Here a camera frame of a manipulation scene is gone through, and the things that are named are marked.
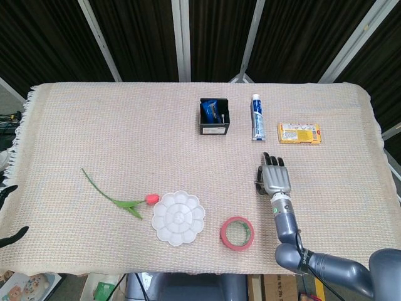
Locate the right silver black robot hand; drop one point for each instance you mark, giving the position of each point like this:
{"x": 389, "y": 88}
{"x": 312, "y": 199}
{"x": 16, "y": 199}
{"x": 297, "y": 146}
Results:
{"x": 277, "y": 177}

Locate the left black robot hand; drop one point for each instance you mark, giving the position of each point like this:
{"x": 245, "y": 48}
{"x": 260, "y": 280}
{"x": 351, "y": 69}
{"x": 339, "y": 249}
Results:
{"x": 12, "y": 236}

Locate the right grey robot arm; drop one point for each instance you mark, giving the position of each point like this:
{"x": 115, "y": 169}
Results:
{"x": 288, "y": 225}

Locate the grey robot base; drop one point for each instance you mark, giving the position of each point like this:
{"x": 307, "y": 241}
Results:
{"x": 194, "y": 287}

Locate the yellow flat packet box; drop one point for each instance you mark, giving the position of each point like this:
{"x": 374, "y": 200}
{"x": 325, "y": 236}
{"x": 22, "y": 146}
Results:
{"x": 300, "y": 135}

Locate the colourful printed box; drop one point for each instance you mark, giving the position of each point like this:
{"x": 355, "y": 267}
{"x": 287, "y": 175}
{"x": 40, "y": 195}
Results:
{"x": 28, "y": 287}

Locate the blue white toothpaste tube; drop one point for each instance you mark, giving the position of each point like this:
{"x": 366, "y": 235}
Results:
{"x": 258, "y": 122}

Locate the black open cardboard box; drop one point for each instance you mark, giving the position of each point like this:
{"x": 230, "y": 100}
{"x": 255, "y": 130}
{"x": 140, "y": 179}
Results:
{"x": 213, "y": 129}

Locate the red tape roll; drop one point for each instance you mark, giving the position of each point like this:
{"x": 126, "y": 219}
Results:
{"x": 238, "y": 247}

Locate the blue plastic packet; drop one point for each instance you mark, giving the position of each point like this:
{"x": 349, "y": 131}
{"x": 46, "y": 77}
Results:
{"x": 208, "y": 109}

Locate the white flower-shaped paint palette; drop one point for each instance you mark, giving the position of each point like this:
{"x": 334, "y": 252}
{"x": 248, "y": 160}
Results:
{"x": 178, "y": 218}

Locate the green packet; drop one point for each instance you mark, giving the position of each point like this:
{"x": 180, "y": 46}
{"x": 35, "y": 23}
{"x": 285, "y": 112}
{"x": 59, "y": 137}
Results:
{"x": 105, "y": 291}

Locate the brown cardboard box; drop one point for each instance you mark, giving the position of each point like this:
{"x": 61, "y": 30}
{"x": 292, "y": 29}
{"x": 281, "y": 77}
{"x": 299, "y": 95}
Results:
{"x": 272, "y": 289}

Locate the artificial red tulip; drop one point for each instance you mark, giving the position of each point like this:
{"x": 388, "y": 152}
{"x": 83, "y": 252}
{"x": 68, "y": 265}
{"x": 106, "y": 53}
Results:
{"x": 152, "y": 199}

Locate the beige woven tablecloth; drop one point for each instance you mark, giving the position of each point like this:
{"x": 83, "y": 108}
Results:
{"x": 125, "y": 141}

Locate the white frame bar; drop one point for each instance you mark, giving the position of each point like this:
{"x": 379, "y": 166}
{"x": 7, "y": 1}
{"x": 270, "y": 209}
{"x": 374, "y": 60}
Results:
{"x": 393, "y": 131}
{"x": 11, "y": 89}

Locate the white frame post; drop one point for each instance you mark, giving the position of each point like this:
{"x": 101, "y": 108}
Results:
{"x": 181, "y": 37}
{"x": 354, "y": 40}
{"x": 250, "y": 40}
{"x": 100, "y": 40}

